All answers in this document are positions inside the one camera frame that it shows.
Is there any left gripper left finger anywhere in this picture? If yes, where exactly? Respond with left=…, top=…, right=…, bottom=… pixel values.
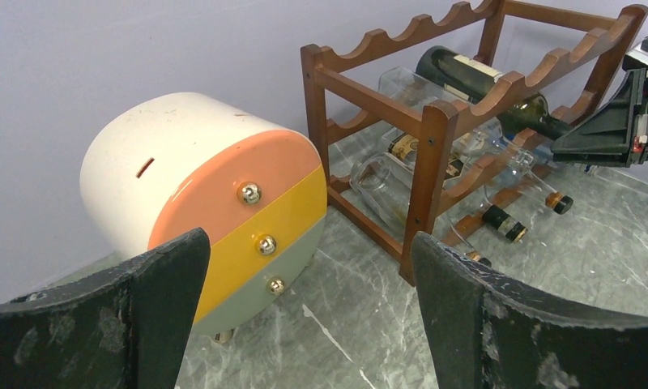
left=0, top=228, right=211, bottom=388

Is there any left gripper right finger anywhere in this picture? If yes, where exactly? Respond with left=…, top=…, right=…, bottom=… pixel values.
left=411, top=232, right=648, bottom=388

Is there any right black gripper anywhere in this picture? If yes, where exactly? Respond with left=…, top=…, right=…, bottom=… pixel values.
left=551, top=68, right=648, bottom=168

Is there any clear glass bottle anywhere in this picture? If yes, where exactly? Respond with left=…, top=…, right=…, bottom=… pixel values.
left=377, top=65, right=574, bottom=216

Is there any dark wine bottle white label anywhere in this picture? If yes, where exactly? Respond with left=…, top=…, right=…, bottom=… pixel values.
left=414, top=45, right=574, bottom=143

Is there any bottom dark bottle middle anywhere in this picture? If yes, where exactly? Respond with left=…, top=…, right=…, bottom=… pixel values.
left=377, top=128, right=534, bottom=242

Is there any brown wooden wine rack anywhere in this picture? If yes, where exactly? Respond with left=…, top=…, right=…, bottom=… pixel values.
left=301, top=1, right=648, bottom=284

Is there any white round drawer cabinet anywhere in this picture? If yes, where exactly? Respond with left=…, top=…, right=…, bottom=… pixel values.
left=79, top=92, right=327, bottom=344

